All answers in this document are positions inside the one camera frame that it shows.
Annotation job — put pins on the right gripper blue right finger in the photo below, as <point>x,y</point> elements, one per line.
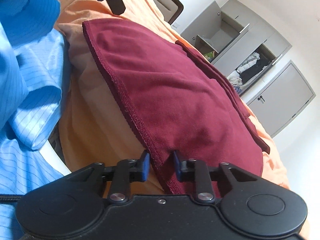
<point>197,173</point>

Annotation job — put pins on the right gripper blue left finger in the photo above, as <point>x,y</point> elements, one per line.
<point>126,172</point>

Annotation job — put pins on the maroon red garment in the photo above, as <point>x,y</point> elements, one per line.
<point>173,100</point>

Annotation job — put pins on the hanging clothes in wardrobe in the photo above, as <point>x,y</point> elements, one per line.
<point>246,72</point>

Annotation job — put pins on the orange bed cover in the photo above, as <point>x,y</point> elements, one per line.
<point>92,127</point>

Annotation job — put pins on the blue striped work coat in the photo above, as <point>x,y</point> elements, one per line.
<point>35,72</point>

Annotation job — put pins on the grey room door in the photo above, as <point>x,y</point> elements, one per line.
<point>282,99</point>

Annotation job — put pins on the colourful bag in wardrobe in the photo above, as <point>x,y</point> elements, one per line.
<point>210,55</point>

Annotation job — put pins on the grey open wardrobe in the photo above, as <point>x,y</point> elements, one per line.
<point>234,31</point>

